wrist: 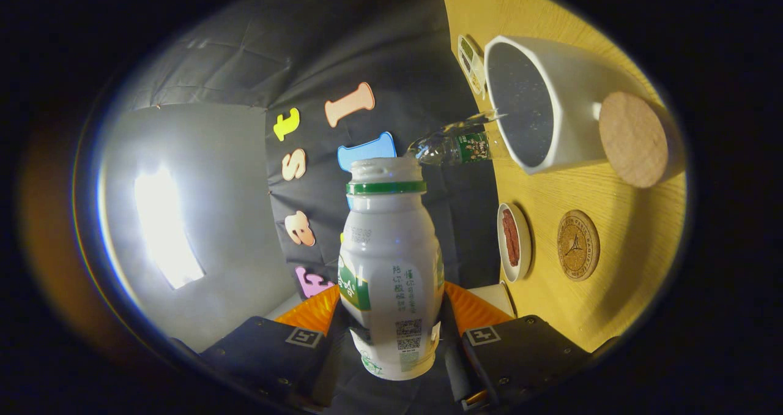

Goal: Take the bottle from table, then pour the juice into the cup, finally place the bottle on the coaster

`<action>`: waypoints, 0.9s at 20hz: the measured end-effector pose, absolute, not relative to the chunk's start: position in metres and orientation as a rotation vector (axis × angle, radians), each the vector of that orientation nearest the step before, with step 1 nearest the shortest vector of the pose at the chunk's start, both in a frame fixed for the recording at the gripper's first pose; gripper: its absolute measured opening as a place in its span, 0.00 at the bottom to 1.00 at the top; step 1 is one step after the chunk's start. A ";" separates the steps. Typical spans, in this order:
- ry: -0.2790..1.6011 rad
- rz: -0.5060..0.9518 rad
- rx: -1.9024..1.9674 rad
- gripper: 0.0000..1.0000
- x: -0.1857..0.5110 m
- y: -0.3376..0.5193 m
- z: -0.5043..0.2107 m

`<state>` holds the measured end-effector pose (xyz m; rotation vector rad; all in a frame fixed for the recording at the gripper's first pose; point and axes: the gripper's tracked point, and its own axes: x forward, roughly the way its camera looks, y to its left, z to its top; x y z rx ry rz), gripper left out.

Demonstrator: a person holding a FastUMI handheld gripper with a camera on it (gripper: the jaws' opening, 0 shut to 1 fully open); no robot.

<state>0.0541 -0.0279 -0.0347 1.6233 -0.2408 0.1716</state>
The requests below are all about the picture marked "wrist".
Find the wooden table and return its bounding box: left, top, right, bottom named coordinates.
left=436, top=0, right=687, bottom=353

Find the white juice bottle green ring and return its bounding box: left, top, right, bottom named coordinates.
left=336, top=157, right=445, bottom=381

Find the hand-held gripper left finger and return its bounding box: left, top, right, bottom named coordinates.
left=201, top=285, right=352, bottom=411

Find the round cork coaster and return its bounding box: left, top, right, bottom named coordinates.
left=557, top=210, right=601, bottom=282

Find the white cup with cork handle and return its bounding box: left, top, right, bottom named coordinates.
left=483, top=34, right=686, bottom=189

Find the clear water bottle green label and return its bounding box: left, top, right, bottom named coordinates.
left=405, top=110, right=507, bottom=166

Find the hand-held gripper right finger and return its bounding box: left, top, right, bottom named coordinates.
left=439, top=282, right=593, bottom=412

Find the white round plate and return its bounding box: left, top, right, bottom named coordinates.
left=497, top=203, right=533, bottom=283

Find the black backdrop cloth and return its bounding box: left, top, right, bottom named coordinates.
left=125, top=0, right=508, bottom=415

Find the white divided dish with beans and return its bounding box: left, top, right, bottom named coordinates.
left=457, top=34, right=487, bottom=97

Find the white toaster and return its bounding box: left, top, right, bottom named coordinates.
left=468, top=282, right=516, bottom=319

